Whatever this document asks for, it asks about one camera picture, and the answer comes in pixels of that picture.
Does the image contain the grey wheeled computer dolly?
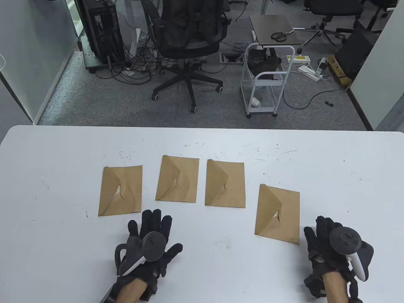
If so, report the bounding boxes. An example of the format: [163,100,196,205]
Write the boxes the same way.
[80,35,133,74]

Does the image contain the black handled scissors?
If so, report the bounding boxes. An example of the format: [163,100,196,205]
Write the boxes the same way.
[271,29,295,42]

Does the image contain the tangle of black cables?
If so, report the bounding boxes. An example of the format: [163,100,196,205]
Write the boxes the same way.
[95,38,160,86]

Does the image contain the dark brown side table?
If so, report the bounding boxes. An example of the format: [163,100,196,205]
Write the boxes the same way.
[249,14,302,59]

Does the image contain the yellow cardboard box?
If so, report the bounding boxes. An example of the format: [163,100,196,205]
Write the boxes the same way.
[328,55,353,89]

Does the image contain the black computer tower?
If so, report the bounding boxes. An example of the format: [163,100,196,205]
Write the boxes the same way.
[77,0,127,63]

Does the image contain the person's left forearm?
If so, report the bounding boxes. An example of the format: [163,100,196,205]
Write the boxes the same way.
[116,278,149,303]

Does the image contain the brown paper envelope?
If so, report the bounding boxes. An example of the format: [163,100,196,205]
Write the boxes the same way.
[205,159,246,209]
[254,184,300,244]
[155,155,200,203]
[98,165,143,217]

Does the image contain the white rolling cart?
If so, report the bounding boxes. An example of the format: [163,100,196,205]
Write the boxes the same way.
[240,43,295,119]

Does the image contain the black bag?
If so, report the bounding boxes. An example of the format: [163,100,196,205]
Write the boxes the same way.
[246,50,282,80]

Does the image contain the black mesh office chair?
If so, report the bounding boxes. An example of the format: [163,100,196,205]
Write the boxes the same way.
[140,0,232,113]

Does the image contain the person's right hand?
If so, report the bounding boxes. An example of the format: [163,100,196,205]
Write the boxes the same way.
[304,216,355,280]

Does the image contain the person's right forearm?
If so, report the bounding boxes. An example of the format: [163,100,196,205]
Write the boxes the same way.
[322,271,351,303]

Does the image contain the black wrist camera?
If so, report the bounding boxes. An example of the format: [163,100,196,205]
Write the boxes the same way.
[304,273,327,299]
[139,278,158,302]

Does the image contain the black flat monitor panel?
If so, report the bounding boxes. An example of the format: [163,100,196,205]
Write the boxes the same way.
[335,20,379,79]

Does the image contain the person's left hand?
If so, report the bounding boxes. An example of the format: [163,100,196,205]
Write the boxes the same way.
[117,209,183,282]

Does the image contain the grey floor socket box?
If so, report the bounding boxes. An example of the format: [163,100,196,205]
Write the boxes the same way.
[219,52,245,64]

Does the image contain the white power strip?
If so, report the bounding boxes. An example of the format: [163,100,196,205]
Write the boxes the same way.
[298,65,324,82]

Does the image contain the black floor cable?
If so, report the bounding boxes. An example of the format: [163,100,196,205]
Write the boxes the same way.
[282,84,348,110]

